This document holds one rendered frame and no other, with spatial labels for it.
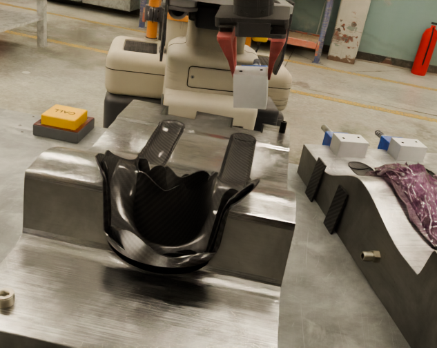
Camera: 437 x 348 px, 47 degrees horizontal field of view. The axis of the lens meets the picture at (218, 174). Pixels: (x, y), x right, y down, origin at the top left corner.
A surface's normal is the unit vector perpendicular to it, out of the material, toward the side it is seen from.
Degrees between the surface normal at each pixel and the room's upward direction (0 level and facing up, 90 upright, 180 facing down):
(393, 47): 91
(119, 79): 90
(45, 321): 0
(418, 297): 90
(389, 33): 90
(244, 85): 98
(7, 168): 0
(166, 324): 0
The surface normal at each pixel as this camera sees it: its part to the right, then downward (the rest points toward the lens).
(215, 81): 0.08, 0.57
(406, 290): -0.98, -0.06
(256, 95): -0.14, 0.54
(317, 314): 0.14, -0.89
